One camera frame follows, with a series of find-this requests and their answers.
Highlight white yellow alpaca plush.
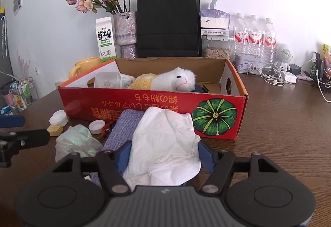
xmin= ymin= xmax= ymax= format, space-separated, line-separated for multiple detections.
xmin=128 ymin=67 xmax=197 ymax=92

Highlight white wired earphones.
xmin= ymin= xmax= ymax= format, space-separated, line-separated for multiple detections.
xmin=259 ymin=63 xmax=286 ymax=85

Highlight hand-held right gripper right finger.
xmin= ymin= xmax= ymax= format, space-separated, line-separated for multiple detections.
xmin=198 ymin=141 xmax=280 ymax=195

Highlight white round robot toy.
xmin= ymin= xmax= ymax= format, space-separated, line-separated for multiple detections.
xmin=274 ymin=43 xmax=294 ymax=71

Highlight red fabric rose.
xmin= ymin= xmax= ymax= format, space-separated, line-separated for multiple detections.
xmin=100 ymin=121 xmax=117 ymax=137

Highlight wire storage cart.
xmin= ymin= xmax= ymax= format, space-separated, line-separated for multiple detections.
xmin=0 ymin=77 xmax=39 ymax=116

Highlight white charging cable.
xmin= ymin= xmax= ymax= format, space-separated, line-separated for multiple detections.
xmin=301 ymin=58 xmax=331 ymax=103

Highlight dark cabinet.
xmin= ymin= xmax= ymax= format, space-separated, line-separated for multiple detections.
xmin=0 ymin=12 xmax=13 ymax=93

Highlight white printed tin box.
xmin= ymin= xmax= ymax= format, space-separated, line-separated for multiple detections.
xmin=233 ymin=53 xmax=265 ymax=74

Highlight white ridged plastic cap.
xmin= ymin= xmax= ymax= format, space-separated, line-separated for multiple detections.
xmin=50 ymin=110 xmax=68 ymax=126

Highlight red cardboard box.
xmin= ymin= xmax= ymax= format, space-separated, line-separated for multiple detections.
xmin=57 ymin=58 xmax=249 ymax=141

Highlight plastic bag with green mesh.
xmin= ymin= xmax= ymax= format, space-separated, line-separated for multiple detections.
xmin=55 ymin=124 xmax=104 ymax=163

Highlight hanging white strap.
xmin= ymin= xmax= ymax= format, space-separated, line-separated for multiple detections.
xmin=1 ymin=16 xmax=8 ymax=58

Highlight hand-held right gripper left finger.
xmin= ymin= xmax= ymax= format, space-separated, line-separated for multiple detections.
xmin=52 ymin=140 xmax=132 ymax=196

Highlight purple tissue pack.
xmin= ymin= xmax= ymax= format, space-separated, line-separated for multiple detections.
xmin=199 ymin=0 xmax=230 ymax=30

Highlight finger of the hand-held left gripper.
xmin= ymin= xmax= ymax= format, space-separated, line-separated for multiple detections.
xmin=0 ymin=116 xmax=25 ymax=128
xmin=0 ymin=129 xmax=50 ymax=150

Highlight purple linen drawstring pouch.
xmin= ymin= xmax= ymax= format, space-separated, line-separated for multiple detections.
xmin=89 ymin=109 xmax=146 ymax=189

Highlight yellow rectangular block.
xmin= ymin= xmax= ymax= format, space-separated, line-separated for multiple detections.
xmin=47 ymin=125 xmax=64 ymax=137

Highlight black paper bag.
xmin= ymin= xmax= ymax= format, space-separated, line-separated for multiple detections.
xmin=137 ymin=0 xmax=201 ymax=58

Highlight black power adapter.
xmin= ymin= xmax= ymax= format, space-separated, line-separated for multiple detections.
xmin=288 ymin=64 xmax=302 ymax=75

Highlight white charger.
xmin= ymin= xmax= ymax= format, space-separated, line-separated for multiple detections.
xmin=281 ymin=70 xmax=298 ymax=84

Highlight yellow snack bag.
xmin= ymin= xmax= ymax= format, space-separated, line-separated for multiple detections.
xmin=322 ymin=43 xmax=331 ymax=72

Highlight small white cap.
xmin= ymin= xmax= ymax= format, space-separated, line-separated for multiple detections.
xmin=88 ymin=120 xmax=106 ymax=135

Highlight yellow mug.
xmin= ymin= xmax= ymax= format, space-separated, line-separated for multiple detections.
xmin=68 ymin=57 xmax=101 ymax=79

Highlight white green milk carton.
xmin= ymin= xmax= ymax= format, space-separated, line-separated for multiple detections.
xmin=96 ymin=17 xmax=116 ymax=63

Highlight clear labelled plastic bottle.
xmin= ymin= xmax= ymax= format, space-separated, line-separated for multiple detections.
xmin=94 ymin=72 xmax=137 ymax=89

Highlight dried lavender sprigs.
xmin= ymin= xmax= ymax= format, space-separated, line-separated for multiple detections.
xmin=16 ymin=49 xmax=30 ymax=79

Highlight clear container of seeds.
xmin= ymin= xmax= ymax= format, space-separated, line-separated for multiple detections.
xmin=201 ymin=29 xmax=234 ymax=59

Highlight purple textured vase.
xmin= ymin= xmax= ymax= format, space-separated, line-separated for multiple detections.
xmin=113 ymin=11 xmax=137 ymax=59

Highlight white cloth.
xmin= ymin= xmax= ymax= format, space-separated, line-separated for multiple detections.
xmin=122 ymin=108 xmax=202 ymax=186

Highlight black phone stand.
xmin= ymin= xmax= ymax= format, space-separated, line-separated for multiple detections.
xmin=315 ymin=53 xmax=325 ymax=82

